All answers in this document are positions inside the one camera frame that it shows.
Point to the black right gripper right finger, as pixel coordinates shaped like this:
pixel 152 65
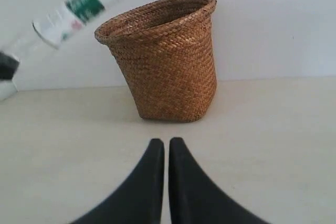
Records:
pixel 194 197

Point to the clear plastic bottle green label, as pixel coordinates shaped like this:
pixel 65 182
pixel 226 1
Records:
pixel 50 31

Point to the brown woven wicker basket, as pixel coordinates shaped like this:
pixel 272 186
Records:
pixel 164 50

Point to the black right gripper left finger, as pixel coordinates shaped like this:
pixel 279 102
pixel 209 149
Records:
pixel 139 198

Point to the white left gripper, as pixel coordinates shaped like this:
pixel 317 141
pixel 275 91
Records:
pixel 8 68

